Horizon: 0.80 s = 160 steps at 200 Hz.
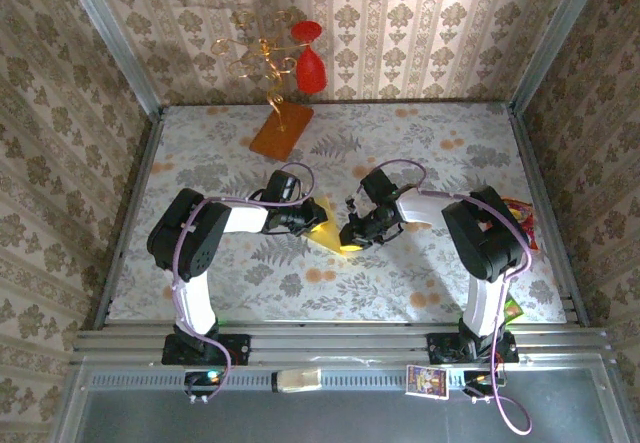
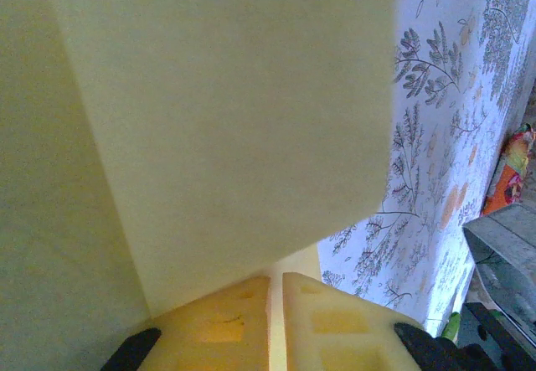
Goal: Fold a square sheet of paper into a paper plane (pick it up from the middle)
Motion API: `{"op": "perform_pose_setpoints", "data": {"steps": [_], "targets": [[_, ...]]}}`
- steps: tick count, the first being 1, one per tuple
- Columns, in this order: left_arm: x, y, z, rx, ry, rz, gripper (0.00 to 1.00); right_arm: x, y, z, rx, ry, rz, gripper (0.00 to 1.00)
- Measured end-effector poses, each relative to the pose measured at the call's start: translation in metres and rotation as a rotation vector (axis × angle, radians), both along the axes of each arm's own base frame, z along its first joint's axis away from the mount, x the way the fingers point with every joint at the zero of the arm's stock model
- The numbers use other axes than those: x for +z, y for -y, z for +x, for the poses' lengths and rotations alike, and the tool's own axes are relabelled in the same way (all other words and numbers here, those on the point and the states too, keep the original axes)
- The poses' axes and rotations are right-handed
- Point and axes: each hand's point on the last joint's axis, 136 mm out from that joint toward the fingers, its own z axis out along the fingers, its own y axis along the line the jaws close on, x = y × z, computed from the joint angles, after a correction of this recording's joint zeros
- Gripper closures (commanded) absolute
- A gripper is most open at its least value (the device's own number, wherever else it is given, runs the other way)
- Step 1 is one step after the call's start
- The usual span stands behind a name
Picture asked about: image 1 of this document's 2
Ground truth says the black connector box with LED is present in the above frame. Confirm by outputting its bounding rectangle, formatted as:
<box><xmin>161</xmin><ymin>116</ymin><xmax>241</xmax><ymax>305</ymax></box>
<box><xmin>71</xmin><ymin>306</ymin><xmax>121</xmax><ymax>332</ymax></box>
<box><xmin>462</xmin><ymin>370</ymin><xmax>506</xmax><ymax>399</ymax></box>
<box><xmin>184</xmin><ymin>370</ymin><xmax>224</xmax><ymax>397</ymax></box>

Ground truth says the red and yellow snack bag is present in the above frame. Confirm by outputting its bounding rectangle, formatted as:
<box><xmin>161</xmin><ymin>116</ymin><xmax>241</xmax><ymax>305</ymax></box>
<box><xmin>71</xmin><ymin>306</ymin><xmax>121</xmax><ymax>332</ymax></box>
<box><xmin>502</xmin><ymin>197</ymin><xmax>539</xmax><ymax>252</ymax></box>

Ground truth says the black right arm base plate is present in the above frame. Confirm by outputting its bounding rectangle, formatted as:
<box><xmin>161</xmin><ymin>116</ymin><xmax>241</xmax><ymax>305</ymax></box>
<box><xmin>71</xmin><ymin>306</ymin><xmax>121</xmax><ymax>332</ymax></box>
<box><xmin>427</xmin><ymin>331</ymin><xmax>520</xmax><ymax>364</ymax></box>

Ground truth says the colourful card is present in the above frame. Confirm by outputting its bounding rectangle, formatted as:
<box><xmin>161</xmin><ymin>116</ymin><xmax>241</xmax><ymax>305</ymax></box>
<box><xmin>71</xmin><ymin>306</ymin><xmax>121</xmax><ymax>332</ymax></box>
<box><xmin>404</xmin><ymin>364</ymin><xmax>450</xmax><ymax>401</ymax></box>

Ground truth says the grey metal shelf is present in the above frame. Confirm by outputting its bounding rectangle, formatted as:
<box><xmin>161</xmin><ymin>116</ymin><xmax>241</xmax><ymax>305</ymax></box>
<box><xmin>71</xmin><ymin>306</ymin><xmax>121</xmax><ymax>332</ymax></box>
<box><xmin>49</xmin><ymin>357</ymin><xmax>640</xmax><ymax>443</ymax></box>

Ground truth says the gold wire rack, wooden base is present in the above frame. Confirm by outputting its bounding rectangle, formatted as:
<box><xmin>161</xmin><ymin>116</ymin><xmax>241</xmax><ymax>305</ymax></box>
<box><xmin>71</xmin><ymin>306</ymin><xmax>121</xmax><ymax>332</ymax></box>
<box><xmin>212</xmin><ymin>10</ymin><xmax>315</xmax><ymax>163</ymax></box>

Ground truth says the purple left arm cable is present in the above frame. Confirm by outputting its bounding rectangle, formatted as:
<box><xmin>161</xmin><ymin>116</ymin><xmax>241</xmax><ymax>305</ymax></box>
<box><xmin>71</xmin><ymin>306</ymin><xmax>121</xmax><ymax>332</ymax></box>
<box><xmin>169</xmin><ymin>161</ymin><xmax>317</xmax><ymax>407</ymax></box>

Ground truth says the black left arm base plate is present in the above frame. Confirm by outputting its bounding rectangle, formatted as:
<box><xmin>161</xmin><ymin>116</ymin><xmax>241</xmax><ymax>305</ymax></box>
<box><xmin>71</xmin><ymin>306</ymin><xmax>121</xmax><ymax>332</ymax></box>
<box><xmin>161</xmin><ymin>332</ymin><xmax>251</xmax><ymax>367</ymax></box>

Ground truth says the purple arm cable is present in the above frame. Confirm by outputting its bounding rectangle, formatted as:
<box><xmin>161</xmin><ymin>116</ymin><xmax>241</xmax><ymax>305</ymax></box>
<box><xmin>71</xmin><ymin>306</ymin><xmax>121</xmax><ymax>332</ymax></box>
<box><xmin>169</xmin><ymin>161</ymin><xmax>317</xmax><ymax>407</ymax></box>
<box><xmin>372</xmin><ymin>159</ymin><xmax>534</xmax><ymax>437</ymax></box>

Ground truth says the aluminium corner post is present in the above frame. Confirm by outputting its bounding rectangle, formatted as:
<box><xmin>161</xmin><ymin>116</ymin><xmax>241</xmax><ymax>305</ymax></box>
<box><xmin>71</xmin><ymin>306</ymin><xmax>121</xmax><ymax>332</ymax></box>
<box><xmin>509</xmin><ymin>0</ymin><xmax>609</xmax><ymax>114</ymax></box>
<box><xmin>57</xmin><ymin>0</ymin><xmax>164</xmax><ymax>114</ymax></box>

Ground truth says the grey slotted cable duct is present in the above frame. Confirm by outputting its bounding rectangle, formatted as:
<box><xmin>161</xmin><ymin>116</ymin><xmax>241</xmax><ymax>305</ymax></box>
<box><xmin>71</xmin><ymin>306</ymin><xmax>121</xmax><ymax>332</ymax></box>
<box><xmin>82</xmin><ymin>365</ymin><xmax>609</xmax><ymax>390</ymax></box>

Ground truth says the yellow paper sheet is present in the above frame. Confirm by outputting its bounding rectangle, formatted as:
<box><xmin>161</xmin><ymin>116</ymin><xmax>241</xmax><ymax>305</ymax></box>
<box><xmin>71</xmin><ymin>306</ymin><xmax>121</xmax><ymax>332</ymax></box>
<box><xmin>307</xmin><ymin>195</ymin><xmax>351</xmax><ymax>254</ymax></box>

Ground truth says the floral patterned table cover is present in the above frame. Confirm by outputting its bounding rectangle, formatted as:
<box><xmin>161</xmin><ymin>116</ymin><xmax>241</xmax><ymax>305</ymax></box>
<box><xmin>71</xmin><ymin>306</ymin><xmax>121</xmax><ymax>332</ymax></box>
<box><xmin>107</xmin><ymin>102</ymin><xmax>571</xmax><ymax>324</ymax></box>

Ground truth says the red wine glass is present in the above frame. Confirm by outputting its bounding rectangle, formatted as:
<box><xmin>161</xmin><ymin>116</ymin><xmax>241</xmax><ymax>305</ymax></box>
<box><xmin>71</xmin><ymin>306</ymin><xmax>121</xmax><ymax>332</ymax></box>
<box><xmin>289</xmin><ymin>20</ymin><xmax>329</xmax><ymax>95</ymax></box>

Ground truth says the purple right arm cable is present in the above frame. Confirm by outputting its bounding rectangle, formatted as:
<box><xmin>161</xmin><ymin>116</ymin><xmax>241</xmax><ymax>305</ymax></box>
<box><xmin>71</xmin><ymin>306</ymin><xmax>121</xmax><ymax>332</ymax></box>
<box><xmin>372</xmin><ymin>159</ymin><xmax>534</xmax><ymax>437</ymax></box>

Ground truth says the long aluminium base rail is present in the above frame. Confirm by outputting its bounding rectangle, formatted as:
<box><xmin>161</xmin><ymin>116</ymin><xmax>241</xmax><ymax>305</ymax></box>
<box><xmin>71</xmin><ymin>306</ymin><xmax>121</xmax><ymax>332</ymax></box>
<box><xmin>69</xmin><ymin>321</ymin><xmax>614</xmax><ymax>367</ymax></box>

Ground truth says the aluminium side rail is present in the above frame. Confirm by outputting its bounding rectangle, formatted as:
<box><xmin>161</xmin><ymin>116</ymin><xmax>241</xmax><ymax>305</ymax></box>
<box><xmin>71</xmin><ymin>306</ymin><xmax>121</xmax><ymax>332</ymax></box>
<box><xmin>92</xmin><ymin>107</ymin><xmax>166</xmax><ymax>329</ymax></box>
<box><xmin>507</xmin><ymin>102</ymin><xmax>591</xmax><ymax>328</ymax></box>

